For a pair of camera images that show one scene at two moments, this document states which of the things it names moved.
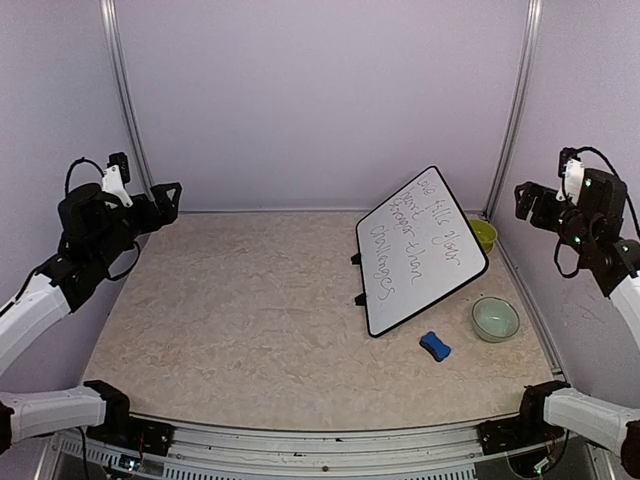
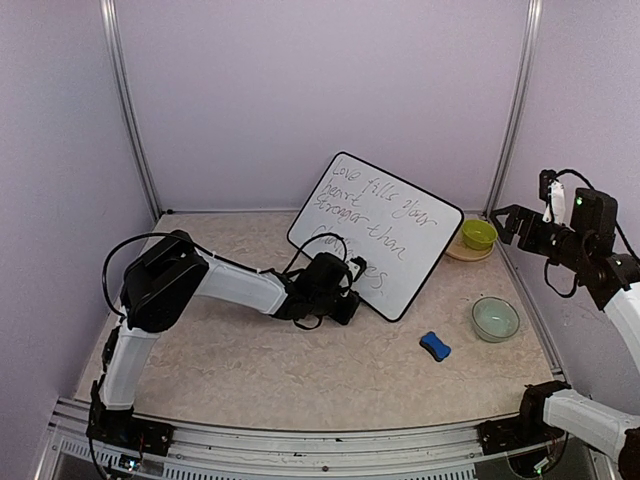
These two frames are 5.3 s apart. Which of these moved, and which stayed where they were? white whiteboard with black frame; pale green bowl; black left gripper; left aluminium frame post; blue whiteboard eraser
Moved: black left gripper; white whiteboard with black frame
Stayed: pale green bowl; blue whiteboard eraser; left aluminium frame post
